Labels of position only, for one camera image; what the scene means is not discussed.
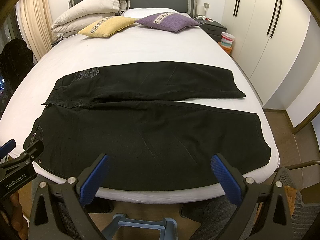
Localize black denim pants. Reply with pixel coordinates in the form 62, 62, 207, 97
24, 61, 271, 191

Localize person's left hand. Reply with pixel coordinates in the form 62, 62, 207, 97
1, 191, 29, 240

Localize blue plastic step stool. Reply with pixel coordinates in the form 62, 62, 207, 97
102, 213, 178, 240

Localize grey mesh basket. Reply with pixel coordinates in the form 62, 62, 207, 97
273, 160, 319, 239

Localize black chair by window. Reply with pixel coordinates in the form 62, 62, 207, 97
1, 38, 35, 91

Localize dark window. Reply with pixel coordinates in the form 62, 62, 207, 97
1, 9, 21, 115

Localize orange plastic stool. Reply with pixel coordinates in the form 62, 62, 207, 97
218, 42, 233, 55

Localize beige curtain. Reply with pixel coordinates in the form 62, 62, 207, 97
16, 0, 55, 61

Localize striped white bucket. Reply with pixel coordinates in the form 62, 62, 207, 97
221, 32, 235, 48

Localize yellow patterned cushion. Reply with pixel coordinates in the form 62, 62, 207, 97
78, 16, 136, 37

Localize white mattress bed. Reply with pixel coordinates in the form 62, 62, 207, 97
0, 11, 281, 204

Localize folded beige duvet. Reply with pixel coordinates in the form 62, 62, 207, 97
51, 0, 130, 36

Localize dark grey nightstand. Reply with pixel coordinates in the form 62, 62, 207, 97
195, 18, 227, 42

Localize purple patterned cushion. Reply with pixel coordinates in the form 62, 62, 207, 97
136, 12, 200, 33

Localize items on nightstand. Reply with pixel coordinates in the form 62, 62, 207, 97
194, 4, 214, 22

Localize white flat pillow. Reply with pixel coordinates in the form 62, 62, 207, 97
122, 8, 176, 19

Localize white wardrobe with black handles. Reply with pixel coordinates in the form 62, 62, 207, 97
222, 0, 319, 127

